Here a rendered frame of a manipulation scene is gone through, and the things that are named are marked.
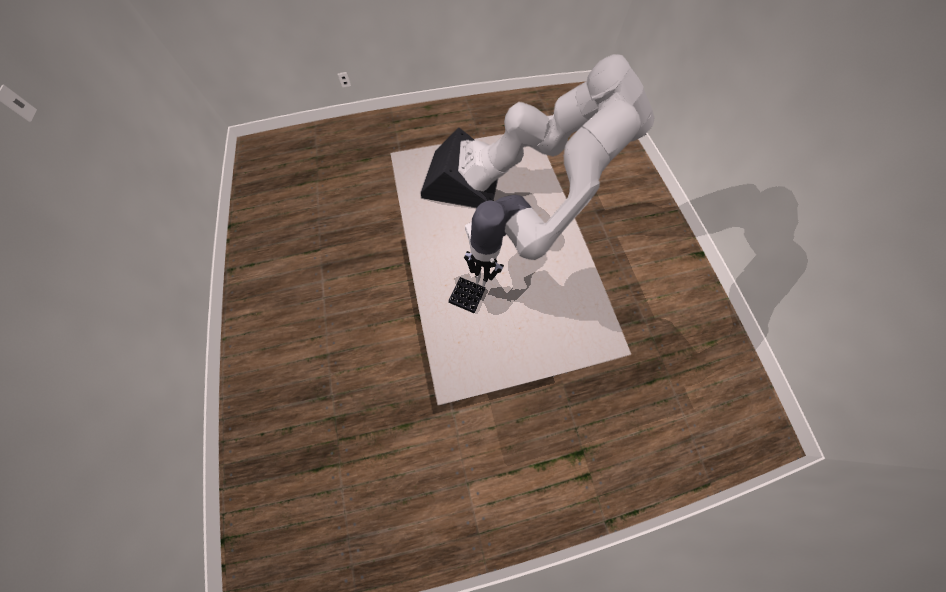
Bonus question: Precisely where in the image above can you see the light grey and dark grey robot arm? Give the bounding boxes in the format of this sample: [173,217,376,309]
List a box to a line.
[458,54,654,263]

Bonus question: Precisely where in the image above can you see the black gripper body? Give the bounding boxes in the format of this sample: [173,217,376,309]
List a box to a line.
[471,255,497,268]

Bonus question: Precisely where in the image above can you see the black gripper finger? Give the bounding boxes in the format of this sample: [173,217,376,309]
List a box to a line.
[482,262,504,287]
[464,251,482,285]

